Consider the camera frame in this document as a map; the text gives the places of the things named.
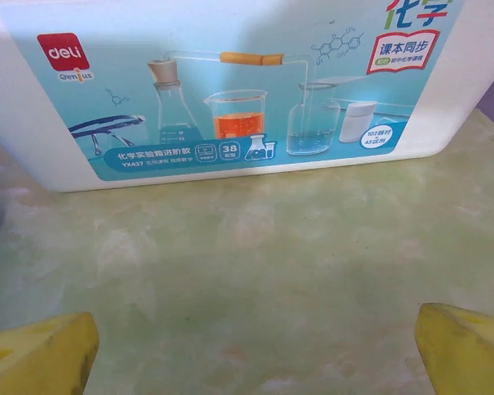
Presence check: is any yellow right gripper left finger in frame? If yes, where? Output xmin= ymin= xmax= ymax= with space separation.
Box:
xmin=0 ymin=311 xmax=100 ymax=395

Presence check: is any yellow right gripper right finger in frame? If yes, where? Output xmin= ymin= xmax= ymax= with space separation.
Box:
xmin=413 ymin=303 xmax=494 ymax=395

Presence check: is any white chemistry kit box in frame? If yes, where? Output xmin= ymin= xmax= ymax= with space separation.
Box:
xmin=0 ymin=0 xmax=494 ymax=193

